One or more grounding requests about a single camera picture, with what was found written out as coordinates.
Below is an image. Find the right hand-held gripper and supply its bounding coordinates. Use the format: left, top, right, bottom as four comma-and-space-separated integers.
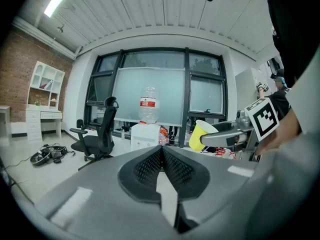
200, 97, 280, 153

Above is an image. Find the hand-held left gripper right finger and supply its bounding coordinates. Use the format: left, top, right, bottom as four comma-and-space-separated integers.
162, 145, 258, 234

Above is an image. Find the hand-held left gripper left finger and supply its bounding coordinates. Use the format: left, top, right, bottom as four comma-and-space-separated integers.
34, 145, 177, 240

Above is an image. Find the person's right forearm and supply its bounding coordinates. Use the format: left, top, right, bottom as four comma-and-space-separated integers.
256, 106, 302, 156

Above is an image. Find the red snack bag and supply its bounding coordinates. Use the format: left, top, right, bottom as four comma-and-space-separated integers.
159, 125, 171, 146

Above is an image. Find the black office chair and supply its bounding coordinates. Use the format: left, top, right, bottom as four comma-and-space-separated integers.
69, 96, 120, 171

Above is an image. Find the clear plastic bowl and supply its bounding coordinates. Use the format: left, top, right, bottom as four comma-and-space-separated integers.
138, 86, 161, 125

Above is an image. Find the black-framed window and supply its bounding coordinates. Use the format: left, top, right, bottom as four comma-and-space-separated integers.
83, 47, 228, 147

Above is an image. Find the white bookshelf desk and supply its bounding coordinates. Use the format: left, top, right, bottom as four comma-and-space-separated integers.
25, 60, 66, 142

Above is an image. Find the small white table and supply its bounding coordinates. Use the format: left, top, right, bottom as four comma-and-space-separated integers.
0, 105, 12, 145

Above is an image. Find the person's black shirt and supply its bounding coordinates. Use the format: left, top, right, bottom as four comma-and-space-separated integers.
259, 0, 320, 89

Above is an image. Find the white ceiling pipe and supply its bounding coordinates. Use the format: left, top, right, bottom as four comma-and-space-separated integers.
12, 16, 82, 60

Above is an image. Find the long ceiling light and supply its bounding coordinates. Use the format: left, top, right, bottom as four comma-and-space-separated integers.
44, 0, 78, 18

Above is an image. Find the black headset with cables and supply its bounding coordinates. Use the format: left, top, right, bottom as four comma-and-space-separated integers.
29, 143, 76, 167

